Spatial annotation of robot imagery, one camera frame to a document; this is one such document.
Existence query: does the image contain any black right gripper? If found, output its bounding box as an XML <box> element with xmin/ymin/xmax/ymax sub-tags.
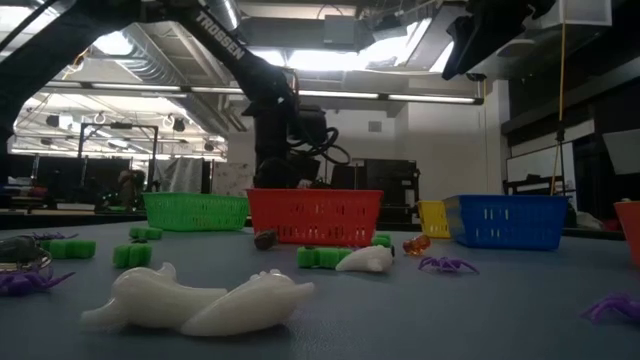
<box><xmin>442</xmin><ymin>0</ymin><xmax>557</xmax><ymax>81</ymax></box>

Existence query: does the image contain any grey panel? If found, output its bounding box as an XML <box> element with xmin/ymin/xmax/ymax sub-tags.
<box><xmin>602</xmin><ymin>128</ymin><xmax>640</xmax><ymax>176</ymax></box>

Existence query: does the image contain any person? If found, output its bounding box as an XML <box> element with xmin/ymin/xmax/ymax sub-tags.
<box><xmin>115</xmin><ymin>168</ymin><xmax>147</xmax><ymax>210</ymax></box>

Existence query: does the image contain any blue plastic basket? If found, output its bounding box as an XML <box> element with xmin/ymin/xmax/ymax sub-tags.
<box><xmin>442</xmin><ymin>193</ymin><xmax>570</xmax><ymax>252</ymax></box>

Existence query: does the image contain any white plastic ghost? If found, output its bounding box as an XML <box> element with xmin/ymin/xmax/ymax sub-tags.
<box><xmin>335</xmin><ymin>244</ymin><xmax>395</xmax><ymax>274</ymax></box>
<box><xmin>179</xmin><ymin>269</ymin><xmax>316</xmax><ymax>338</ymax></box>
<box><xmin>79</xmin><ymin>262</ymin><xmax>229</xmax><ymax>335</ymax></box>

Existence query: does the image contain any silver ceiling duct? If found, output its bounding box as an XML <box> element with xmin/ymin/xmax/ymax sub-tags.
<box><xmin>207</xmin><ymin>0</ymin><xmax>242</xmax><ymax>31</ymax></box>

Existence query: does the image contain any long ceiling light bar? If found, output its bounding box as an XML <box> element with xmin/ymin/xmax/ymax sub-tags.
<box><xmin>144</xmin><ymin>84</ymin><xmax>485</xmax><ymax>105</ymax></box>

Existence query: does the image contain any yellow plastic basket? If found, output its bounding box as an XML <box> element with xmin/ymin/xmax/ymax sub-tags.
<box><xmin>416</xmin><ymin>199</ymin><xmax>451</xmax><ymax>240</ymax></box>

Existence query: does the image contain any grey cloth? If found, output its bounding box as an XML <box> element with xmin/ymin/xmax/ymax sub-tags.
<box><xmin>152</xmin><ymin>157</ymin><xmax>205</xmax><ymax>194</ymax></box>

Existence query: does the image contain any green plastic basket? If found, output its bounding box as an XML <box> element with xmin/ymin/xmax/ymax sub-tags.
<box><xmin>142</xmin><ymin>192</ymin><xmax>250</xmax><ymax>233</ymax></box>

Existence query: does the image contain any black cabinet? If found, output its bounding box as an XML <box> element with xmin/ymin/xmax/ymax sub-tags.
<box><xmin>329</xmin><ymin>158</ymin><xmax>420</xmax><ymax>225</ymax></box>

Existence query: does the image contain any red plastic basket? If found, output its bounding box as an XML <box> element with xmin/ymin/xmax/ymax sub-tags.
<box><xmin>246</xmin><ymin>188</ymin><xmax>385</xmax><ymax>248</ymax></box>

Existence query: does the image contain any grey ceiling unit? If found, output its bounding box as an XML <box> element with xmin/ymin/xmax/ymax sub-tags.
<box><xmin>323</xmin><ymin>14</ymin><xmax>359</xmax><ymax>47</ymax></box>

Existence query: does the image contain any purple plastic spider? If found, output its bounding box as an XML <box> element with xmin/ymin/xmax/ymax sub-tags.
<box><xmin>418</xmin><ymin>256</ymin><xmax>480</xmax><ymax>276</ymax></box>
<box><xmin>581</xmin><ymin>293</ymin><xmax>640</xmax><ymax>324</ymax></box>
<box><xmin>0</xmin><ymin>270</ymin><xmax>76</xmax><ymax>299</ymax></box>
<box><xmin>29</xmin><ymin>231</ymin><xmax>80</xmax><ymax>242</ymax></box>

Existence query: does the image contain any green toy block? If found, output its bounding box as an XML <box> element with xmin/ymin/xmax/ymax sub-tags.
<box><xmin>112</xmin><ymin>243</ymin><xmax>153</xmax><ymax>270</ymax></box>
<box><xmin>39</xmin><ymin>239</ymin><xmax>97</xmax><ymax>261</ymax></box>

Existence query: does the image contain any white wall board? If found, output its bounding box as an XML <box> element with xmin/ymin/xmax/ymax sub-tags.
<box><xmin>505</xmin><ymin>142</ymin><xmax>576</xmax><ymax>184</ymax></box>

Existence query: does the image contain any orange translucent pumpkin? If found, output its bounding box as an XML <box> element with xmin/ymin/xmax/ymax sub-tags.
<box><xmin>402</xmin><ymin>234</ymin><xmax>432</xmax><ymax>257</ymax></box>

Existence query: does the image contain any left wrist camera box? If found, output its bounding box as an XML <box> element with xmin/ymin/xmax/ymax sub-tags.
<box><xmin>298</xmin><ymin>104</ymin><xmax>330</xmax><ymax>142</ymax></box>

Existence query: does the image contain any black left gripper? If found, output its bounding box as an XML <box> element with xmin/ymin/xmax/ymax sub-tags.
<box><xmin>253</xmin><ymin>155</ymin><xmax>322</xmax><ymax>190</ymax></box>

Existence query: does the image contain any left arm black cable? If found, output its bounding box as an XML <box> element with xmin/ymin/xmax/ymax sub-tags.
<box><xmin>287</xmin><ymin>124</ymin><xmax>352</xmax><ymax>167</ymax></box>

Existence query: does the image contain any orange plastic bowl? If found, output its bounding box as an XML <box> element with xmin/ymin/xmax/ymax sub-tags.
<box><xmin>612</xmin><ymin>198</ymin><xmax>640</xmax><ymax>267</ymax></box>

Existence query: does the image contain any black metal frame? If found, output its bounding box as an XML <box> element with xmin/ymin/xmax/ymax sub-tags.
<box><xmin>77</xmin><ymin>122</ymin><xmax>160</xmax><ymax>194</ymax></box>

